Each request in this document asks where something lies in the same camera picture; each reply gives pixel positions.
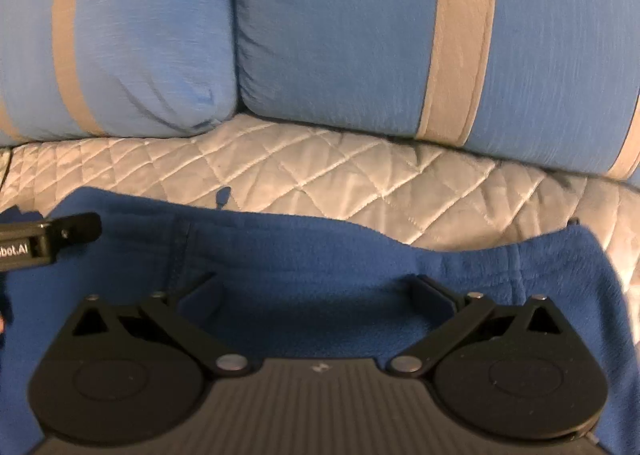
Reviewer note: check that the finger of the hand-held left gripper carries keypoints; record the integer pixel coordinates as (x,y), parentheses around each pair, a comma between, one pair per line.
(75,227)

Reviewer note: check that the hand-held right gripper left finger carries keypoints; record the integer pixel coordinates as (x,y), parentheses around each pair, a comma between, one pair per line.
(212,297)

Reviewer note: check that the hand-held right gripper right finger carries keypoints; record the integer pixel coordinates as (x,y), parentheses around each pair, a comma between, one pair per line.
(427,297)

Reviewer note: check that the dark blue fleece pants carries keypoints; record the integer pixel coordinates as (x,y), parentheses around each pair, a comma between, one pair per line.
(310,275)

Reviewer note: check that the white quilted bed cover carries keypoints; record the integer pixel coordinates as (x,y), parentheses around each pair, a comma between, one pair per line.
(310,170)

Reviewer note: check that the blue striped blanket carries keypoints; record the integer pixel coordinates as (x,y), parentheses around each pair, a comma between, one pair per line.
(340,35)

